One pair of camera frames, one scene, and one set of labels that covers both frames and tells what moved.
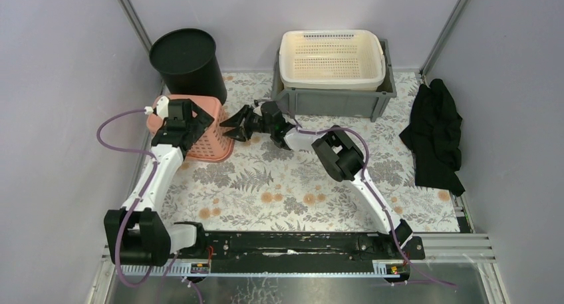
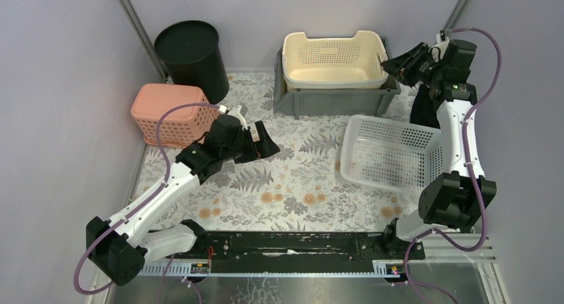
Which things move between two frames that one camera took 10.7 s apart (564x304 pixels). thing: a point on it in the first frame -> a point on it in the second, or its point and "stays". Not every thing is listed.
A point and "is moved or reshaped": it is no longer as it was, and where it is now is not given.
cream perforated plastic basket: x=332 y=60 stays
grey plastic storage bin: x=334 y=102 stays
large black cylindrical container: x=187 y=61 is moved or reshaped
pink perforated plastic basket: x=213 y=145 is moved or reshaped
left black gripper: x=193 y=122 -> x=255 y=142
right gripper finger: x=239 y=134 -> x=405 y=76
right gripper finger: x=237 y=119 -> x=410 y=61
